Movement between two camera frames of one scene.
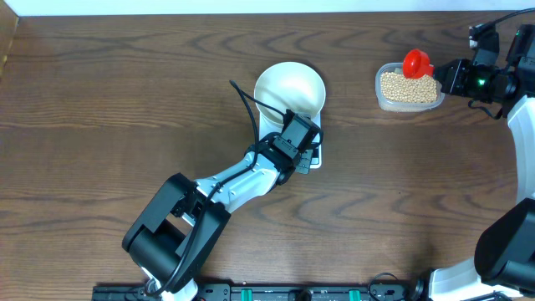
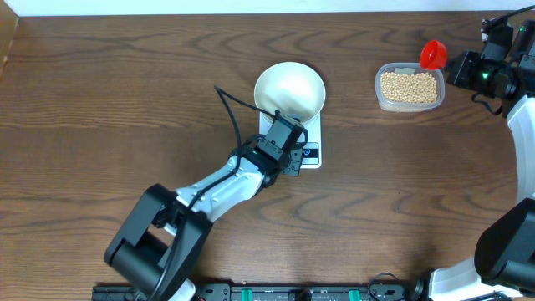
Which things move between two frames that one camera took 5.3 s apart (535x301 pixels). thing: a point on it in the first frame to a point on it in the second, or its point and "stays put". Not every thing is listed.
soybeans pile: x=395 y=87 stays put
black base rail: x=287 y=291 stays put
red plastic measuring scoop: x=416 y=64 to x=433 y=55
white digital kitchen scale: x=267 y=127 stays put
